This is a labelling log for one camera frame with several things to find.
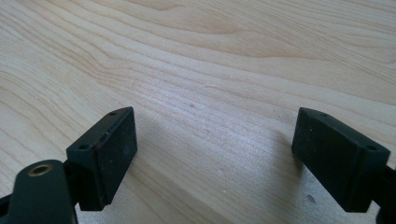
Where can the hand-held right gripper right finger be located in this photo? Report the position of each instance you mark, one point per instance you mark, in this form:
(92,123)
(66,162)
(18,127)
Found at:
(333,161)

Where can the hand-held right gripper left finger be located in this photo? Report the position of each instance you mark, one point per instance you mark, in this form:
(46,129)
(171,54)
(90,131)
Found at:
(107,165)

